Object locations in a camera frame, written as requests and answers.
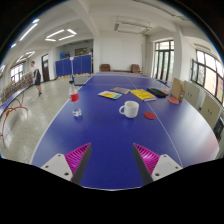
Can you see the clear red-labelled drink bottle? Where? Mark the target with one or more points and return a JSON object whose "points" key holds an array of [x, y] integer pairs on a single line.
{"points": [[74, 96]]}

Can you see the blue and yellow book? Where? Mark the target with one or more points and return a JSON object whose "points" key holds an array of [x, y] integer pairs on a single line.
{"points": [[110, 95]]}

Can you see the person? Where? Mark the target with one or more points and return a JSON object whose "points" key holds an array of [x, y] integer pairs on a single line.
{"points": [[36, 77]]}

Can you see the beige cabinet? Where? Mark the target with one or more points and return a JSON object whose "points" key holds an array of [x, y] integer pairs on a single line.
{"points": [[191, 93], [210, 110]]}

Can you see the shelf unit with books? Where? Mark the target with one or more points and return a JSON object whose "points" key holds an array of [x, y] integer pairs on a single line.
{"points": [[15, 85]]}

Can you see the grey blue-framed barrier panel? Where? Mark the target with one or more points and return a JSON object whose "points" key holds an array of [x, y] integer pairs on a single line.
{"points": [[81, 80]]}

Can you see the black-framed glass door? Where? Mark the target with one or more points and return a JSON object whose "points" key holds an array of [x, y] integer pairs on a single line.
{"points": [[164, 60]]}

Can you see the flat round red coaster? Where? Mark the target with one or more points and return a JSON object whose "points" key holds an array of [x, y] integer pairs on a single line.
{"points": [[149, 115]]}

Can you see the ceiling air conditioner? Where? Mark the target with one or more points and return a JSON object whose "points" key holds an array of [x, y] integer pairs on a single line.
{"points": [[131, 27]]}

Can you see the black bin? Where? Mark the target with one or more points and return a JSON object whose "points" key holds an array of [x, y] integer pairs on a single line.
{"points": [[219, 128]]}

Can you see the grey patterned notebook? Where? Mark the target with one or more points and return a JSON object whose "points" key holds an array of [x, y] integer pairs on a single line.
{"points": [[120, 90]]}

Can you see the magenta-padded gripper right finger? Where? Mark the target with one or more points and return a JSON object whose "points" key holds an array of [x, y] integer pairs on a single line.
{"points": [[148, 158]]}

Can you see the blue folding partition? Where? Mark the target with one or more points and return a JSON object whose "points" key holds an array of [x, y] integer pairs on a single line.
{"points": [[73, 65]]}

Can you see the small clear glass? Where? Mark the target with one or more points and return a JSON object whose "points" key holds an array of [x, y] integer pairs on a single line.
{"points": [[77, 112]]}

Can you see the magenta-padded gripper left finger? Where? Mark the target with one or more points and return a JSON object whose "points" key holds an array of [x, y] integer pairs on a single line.
{"points": [[77, 156]]}

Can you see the black paddle case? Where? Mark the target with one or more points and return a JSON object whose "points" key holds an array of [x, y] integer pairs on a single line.
{"points": [[156, 92]]}

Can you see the black-framed large window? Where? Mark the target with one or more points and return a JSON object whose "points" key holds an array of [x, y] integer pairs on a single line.
{"points": [[208, 71]]}

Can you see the brown armchair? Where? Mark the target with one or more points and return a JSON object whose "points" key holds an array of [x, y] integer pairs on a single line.
{"points": [[135, 68], [104, 67]]}

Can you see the white mug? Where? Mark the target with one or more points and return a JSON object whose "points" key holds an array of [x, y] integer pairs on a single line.
{"points": [[130, 109]]}

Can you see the small bright window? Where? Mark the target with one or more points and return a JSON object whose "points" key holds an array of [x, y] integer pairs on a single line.
{"points": [[16, 71]]}

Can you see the ceiling lights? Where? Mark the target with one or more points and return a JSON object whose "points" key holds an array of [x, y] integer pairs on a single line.
{"points": [[55, 33]]}

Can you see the red-legged table tennis table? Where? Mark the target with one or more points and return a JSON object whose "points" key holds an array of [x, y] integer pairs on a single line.
{"points": [[11, 100]]}

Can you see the brown cardboard box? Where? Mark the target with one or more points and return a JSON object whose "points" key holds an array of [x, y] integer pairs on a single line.
{"points": [[177, 88]]}

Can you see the dark brown door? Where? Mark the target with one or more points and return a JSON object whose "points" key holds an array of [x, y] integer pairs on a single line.
{"points": [[45, 67]]}

